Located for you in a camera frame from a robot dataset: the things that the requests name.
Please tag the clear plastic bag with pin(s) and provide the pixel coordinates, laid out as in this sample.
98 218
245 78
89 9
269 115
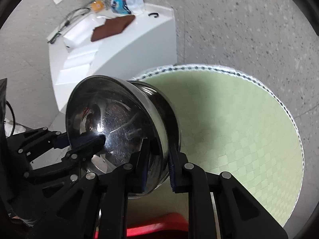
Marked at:
127 1

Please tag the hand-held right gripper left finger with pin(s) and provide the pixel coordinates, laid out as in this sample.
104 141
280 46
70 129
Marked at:
140 171

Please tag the brown cloth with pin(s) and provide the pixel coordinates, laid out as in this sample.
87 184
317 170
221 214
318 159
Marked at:
112 27

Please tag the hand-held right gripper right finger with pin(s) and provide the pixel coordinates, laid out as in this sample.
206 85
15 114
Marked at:
173 176

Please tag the round green mat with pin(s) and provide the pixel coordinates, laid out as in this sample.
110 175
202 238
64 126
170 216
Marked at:
234 129

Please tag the white cabinet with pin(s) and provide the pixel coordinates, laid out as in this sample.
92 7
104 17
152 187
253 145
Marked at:
119 52

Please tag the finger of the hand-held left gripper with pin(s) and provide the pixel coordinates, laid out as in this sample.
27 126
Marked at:
87 145
60 140

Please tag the orange bottle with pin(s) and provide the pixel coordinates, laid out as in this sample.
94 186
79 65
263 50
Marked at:
97 5

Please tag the large steel bowl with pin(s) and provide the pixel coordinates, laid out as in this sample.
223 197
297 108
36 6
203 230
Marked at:
117 119

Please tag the white foam block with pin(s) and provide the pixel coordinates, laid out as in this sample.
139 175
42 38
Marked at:
79 33

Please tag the red plastic stool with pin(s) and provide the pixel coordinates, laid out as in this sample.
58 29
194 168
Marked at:
157 225

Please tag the small steel bowl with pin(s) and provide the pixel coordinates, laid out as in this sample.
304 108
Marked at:
159 104

